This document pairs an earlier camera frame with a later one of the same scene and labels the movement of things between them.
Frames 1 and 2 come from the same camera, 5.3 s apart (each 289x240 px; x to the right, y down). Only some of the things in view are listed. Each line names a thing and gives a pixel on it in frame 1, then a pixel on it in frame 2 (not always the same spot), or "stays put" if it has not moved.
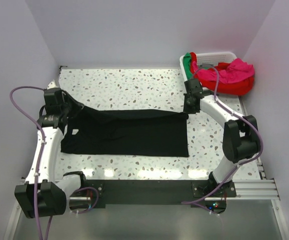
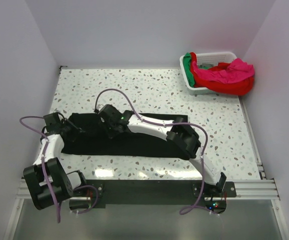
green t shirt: (186, 61) stays put
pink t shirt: (235, 69) stays put
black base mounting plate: (158, 191) stays put
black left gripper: (63, 95) → (75, 130)
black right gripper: (186, 109) → (110, 135)
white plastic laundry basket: (210, 58) stays put
